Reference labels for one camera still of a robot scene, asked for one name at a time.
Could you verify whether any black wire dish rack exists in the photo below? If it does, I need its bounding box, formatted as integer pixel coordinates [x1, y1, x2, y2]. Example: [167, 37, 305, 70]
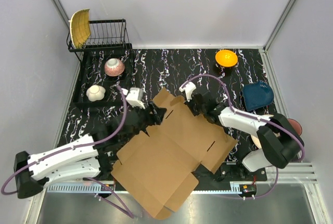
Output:
[67, 19, 135, 109]

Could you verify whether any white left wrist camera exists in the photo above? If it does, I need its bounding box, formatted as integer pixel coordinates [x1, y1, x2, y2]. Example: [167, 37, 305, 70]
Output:
[121, 88, 145, 109]

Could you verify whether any dark blue bowl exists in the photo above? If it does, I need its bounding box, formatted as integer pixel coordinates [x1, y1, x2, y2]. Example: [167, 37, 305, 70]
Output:
[242, 80, 274, 111]

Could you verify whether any controller box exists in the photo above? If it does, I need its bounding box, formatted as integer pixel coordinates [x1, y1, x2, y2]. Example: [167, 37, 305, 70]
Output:
[240, 184, 257, 195]
[101, 183, 114, 192]

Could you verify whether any pink glass cup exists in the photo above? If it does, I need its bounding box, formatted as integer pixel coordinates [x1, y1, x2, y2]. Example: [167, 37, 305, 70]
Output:
[288, 118, 302, 135]

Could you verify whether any cream floral plate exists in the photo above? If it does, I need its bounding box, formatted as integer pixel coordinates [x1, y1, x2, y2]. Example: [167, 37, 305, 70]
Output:
[251, 114, 273, 149]

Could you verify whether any orange bowl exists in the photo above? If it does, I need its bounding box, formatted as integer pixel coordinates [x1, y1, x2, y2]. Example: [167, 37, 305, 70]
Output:
[215, 49, 238, 68]

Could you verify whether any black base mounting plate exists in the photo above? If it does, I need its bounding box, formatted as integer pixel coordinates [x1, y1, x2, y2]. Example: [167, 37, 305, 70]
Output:
[95, 155, 267, 191]

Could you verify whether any red patterned bowl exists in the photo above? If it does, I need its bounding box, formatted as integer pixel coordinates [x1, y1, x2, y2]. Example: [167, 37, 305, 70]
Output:
[104, 58, 125, 77]

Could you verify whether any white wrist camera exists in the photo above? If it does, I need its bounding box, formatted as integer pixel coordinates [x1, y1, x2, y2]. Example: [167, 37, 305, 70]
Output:
[179, 82, 196, 102]
[121, 88, 145, 109]

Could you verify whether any yellow woven plate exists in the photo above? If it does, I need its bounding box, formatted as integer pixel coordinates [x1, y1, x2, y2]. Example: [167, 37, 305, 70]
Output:
[69, 8, 91, 49]

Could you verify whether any white flower-shaped bowl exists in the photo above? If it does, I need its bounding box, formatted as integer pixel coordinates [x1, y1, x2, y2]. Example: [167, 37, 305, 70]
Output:
[86, 85, 106, 102]

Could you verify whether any right controller box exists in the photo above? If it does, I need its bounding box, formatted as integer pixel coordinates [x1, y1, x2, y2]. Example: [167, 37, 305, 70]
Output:
[240, 184, 257, 195]

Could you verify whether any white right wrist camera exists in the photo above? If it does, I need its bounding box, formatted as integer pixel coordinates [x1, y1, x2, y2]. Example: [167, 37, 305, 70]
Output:
[179, 82, 196, 102]

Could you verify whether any left controller box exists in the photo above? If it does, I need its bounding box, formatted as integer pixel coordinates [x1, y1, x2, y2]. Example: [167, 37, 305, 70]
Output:
[101, 183, 114, 192]

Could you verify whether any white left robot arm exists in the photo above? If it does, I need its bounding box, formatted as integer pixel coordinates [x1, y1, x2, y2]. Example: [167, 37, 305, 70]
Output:
[14, 102, 167, 199]

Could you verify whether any aluminium frame rail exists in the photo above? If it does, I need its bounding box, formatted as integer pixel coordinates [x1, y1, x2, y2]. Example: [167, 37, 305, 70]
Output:
[35, 163, 319, 184]

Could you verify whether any black marble pattern mat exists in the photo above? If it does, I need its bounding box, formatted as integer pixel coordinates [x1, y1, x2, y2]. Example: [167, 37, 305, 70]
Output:
[53, 48, 299, 163]

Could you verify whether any brown cardboard box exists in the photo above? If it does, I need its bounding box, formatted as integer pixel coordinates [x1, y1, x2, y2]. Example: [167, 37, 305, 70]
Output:
[112, 89, 237, 220]

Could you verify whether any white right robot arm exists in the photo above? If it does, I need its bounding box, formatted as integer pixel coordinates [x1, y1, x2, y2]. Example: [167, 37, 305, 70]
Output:
[185, 89, 304, 181]

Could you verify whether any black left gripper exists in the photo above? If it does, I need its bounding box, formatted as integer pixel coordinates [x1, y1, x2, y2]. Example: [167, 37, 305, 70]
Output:
[124, 101, 167, 143]

